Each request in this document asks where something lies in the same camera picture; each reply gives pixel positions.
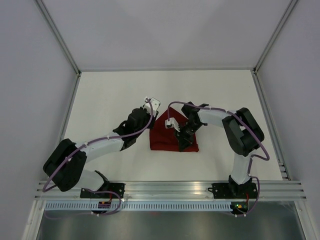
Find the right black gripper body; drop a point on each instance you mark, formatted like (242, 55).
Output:
(189, 129)

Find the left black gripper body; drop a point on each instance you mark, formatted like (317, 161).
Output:
(154, 119)

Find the dark red cloth napkin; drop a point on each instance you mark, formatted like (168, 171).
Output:
(163, 139)

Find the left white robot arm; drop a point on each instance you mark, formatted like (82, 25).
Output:
(65, 167)

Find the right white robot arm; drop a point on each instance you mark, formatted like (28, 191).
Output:
(243, 134)

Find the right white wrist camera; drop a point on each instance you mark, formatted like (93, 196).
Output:
(172, 123)

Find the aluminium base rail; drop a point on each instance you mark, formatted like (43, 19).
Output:
(274, 190)

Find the left aluminium frame post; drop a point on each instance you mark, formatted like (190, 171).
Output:
(40, 4)

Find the aluminium frame post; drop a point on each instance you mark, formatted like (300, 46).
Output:
(40, 4)
(275, 34)

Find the white slotted cable duct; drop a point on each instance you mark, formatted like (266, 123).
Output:
(160, 206)

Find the right aluminium frame post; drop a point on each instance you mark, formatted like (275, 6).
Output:
(275, 34)

